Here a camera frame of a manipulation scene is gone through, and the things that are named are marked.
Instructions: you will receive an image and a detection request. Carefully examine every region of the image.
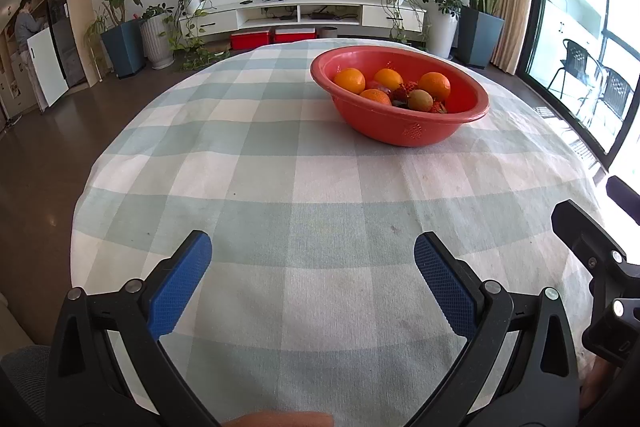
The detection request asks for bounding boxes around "grey mesh office chair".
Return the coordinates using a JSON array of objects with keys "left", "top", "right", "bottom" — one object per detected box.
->
[{"left": 0, "top": 344, "right": 51, "bottom": 427}]

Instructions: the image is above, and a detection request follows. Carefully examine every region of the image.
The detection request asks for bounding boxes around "white wall cabinet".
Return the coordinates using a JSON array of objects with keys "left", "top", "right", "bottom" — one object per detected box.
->
[{"left": 0, "top": 0, "right": 46, "bottom": 118}]

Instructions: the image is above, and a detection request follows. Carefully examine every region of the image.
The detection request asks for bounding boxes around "mandarin with stem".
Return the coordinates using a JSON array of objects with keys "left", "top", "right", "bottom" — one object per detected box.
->
[{"left": 373, "top": 68, "right": 404, "bottom": 92}]

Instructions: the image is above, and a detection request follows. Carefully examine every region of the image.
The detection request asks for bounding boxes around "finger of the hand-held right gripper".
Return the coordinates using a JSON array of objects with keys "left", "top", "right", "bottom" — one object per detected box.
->
[
  {"left": 551, "top": 200, "right": 640, "bottom": 305},
  {"left": 606, "top": 175, "right": 640, "bottom": 225}
]

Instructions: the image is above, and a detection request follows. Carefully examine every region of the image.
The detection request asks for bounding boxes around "person's left hand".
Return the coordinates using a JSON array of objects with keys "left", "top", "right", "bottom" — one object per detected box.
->
[{"left": 220, "top": 411, "right": 335, "bottom": 427}]

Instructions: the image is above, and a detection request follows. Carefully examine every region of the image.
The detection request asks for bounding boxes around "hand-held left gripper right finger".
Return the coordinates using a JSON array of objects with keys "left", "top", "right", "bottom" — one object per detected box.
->
[{"left": 414, "top": 232, "right": 582, "bottom": 427}]

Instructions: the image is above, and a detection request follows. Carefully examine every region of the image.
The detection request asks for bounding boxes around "black sliding door frame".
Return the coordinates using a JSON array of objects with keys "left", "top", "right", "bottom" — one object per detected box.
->
[{"left": 517, "top": 0, "right": 640, "bottom": 170}]

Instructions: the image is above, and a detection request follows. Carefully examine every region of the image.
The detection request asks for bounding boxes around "checked green white tablecloth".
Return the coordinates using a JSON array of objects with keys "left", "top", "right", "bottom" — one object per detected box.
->
[{"left": 70, "top": 38, "right": 608, "bottom": 423}]

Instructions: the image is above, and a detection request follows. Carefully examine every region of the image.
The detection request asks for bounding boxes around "large smooth orange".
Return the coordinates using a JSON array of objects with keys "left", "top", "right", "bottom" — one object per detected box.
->
[{"left": 333, "top": 68, "right": 367, "bottom": 95}]

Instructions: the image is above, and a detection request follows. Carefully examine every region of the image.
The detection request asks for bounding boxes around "red plastic colander bowl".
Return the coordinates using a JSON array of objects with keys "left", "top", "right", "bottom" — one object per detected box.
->
[{"left": 309, "top": 46, "right": 491, "bottom": 148}]

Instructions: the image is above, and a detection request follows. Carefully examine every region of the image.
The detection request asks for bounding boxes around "black patio chair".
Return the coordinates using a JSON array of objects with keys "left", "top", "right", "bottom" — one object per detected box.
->
[
  {"left": 585, "top": 67, "right": 633, "bottom": 128},
  {"left": 547, "top": 38, "right": 603, "bottom": 100}
]

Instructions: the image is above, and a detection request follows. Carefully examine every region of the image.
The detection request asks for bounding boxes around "person's right hand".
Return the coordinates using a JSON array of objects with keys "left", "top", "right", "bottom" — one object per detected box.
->
[{"left": 579, "top": 354, "right": 615, "bottom": 408}]

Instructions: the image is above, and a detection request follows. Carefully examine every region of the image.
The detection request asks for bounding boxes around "bushy plant in white pot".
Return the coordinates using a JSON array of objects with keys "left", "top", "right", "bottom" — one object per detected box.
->
[{"left": 416, "top": 0, "right": 463, "bottom": 60}]

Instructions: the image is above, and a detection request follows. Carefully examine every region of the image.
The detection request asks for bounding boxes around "white television cabinet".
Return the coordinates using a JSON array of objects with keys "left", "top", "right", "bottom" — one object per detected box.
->
[{"left": 180, "top": 0, "right": 428, "bottom": 38}]

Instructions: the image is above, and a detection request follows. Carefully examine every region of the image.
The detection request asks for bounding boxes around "plant in ribbed white pot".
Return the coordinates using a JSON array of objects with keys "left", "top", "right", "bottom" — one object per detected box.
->
[{"left": 140, "top": 3, "right": 177, "bottom": 70}]

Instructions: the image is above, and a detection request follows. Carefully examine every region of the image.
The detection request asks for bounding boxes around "red storage box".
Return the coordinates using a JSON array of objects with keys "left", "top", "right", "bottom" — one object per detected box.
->
[
  {"left": 273, "top": 27, "right": 317, "bottom": 44},
  {"left": 230, "top": 29, "right": 272, "bottom": 50}
]

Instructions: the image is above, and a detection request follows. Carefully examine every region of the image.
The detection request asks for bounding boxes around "scuffed mandarin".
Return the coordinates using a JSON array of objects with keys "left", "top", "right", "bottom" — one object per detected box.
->
[{"left": 417, "top": 72, "right": 452, "bottom": 102}]

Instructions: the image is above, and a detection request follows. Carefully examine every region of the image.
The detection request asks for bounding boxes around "brown kiwi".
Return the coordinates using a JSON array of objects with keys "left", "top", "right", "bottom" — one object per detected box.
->
[{"left": 407, "top": 90, "right": 434, "bottom": 112}]

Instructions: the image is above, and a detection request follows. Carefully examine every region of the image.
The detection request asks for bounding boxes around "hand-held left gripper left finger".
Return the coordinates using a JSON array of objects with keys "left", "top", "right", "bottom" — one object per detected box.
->
[{"left": 45, "top": 230, "right": 223, "bottom": 427}]

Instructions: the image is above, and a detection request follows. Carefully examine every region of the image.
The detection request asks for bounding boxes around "small orange yellow tomato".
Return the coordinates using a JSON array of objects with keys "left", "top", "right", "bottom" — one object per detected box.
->
[{"left": 359, "top": 89, "right": 392, "bottom": 106}]

